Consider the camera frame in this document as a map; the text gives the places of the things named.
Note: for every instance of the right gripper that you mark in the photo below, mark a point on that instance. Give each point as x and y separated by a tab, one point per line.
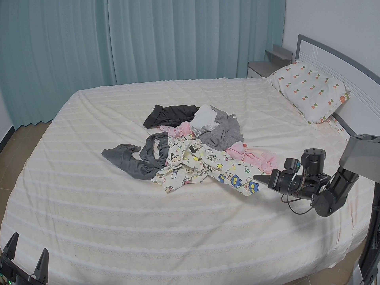
286	184

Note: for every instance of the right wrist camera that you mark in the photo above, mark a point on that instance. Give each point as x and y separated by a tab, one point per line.
291	163

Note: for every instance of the white printed pillow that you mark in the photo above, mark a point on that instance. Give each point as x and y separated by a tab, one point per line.
311	90

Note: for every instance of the pink garment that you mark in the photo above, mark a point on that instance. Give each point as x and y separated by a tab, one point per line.
258	159

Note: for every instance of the dark grey garment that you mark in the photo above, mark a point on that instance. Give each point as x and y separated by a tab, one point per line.
136	165

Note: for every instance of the white printed pyjama top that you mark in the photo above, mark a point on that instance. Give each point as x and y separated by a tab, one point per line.
190	162

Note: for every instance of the bed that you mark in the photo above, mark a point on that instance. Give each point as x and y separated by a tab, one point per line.
118	218

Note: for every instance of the black garment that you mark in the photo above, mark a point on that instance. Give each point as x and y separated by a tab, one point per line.
172	114

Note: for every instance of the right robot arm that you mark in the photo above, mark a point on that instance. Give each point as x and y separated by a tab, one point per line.
341	185

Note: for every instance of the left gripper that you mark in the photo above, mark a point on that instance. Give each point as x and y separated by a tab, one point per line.
20	279

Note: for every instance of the grey bedside table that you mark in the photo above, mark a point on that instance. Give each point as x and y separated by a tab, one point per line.
261	67

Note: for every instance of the white garment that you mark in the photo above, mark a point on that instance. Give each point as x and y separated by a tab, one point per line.
203	119

